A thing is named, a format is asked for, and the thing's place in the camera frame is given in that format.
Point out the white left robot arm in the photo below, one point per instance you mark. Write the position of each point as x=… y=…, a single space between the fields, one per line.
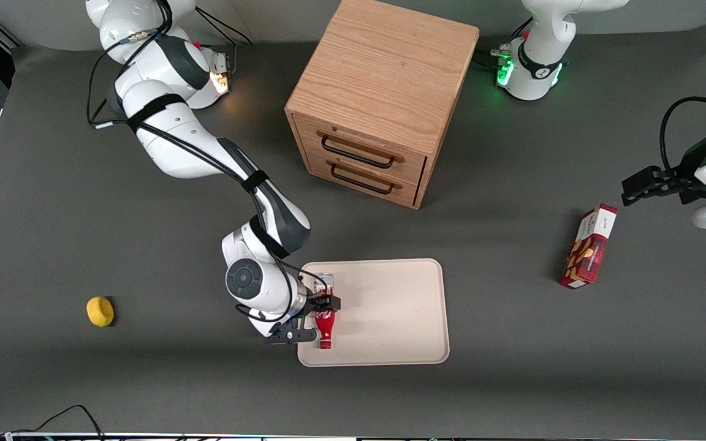
x=537 y=37

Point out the yellow lemon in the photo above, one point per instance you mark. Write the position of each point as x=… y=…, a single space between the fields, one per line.
x=100 y=312

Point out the beige rectangular tray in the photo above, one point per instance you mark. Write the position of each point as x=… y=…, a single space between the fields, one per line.
x=390 y=312

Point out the wooden drawer cabinet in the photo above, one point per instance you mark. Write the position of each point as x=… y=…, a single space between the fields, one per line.
x=383 y=67

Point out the wooden drawer front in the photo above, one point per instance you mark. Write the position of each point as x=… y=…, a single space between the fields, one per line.
x=414 y=166
x=319 y=166

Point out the red cracker box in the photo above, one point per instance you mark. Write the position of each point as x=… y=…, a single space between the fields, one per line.
x=589 y=251

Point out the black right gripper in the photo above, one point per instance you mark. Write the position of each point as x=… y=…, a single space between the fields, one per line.
x=314 y=304

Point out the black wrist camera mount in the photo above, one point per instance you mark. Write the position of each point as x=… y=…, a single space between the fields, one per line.
x=295 y=335

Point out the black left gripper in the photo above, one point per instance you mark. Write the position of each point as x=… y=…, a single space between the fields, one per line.
x=683 y=178

